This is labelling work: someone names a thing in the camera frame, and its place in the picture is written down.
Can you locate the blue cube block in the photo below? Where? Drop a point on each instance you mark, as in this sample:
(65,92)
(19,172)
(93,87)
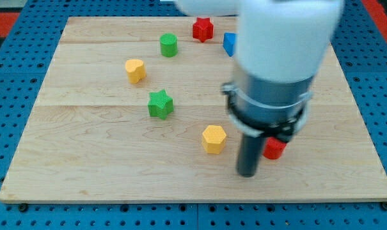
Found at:
(229,43)

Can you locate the red cylinder block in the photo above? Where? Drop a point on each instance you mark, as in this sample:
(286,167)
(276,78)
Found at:
(274,148)

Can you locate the yellow heart block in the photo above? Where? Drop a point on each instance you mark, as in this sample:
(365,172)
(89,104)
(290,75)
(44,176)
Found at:
(135,69)

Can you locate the green star block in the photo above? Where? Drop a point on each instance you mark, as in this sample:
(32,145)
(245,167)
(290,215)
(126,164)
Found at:
(160,104)

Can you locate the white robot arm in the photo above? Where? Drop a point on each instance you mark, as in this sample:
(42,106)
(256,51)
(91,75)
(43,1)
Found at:
(278,51)

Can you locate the red star block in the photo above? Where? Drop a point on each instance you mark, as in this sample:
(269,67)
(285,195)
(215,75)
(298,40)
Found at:
(203,29)

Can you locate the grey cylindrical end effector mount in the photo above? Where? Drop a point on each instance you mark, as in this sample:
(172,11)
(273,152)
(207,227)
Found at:
(263,108)

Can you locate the wooden board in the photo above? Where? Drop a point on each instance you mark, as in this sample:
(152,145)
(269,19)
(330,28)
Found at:
(90,139)

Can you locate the green cylinder block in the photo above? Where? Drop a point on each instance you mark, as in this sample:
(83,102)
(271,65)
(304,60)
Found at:
(168,45)

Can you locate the yellow hexagon block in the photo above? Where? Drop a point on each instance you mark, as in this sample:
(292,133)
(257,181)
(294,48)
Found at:
(214,139)

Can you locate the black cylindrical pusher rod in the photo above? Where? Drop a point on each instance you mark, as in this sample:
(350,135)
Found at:
(251,148)

